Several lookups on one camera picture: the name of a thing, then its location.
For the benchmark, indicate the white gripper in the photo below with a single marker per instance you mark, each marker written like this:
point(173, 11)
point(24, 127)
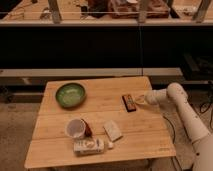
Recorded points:
point(152, 97)

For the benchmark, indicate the dark brown eraser block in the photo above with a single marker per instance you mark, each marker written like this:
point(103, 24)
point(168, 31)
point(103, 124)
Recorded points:
point(129, 103)

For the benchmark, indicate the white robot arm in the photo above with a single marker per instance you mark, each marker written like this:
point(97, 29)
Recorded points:
point(200, 136)

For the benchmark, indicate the dark red small object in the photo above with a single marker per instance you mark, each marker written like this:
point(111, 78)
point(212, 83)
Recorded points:
point(88, 131)

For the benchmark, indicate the wooden folding table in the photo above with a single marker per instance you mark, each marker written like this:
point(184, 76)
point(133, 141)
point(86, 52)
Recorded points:
point(145, 134)

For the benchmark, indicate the green ceramic bowl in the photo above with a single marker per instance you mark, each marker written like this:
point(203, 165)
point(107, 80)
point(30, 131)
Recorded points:
point(70, 95)

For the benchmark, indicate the white plastic cup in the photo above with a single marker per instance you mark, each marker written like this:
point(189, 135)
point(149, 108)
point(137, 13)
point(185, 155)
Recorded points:
point(75, 129)

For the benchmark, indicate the small white carton box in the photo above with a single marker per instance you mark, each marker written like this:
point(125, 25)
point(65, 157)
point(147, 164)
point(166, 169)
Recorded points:
point(88, 146)

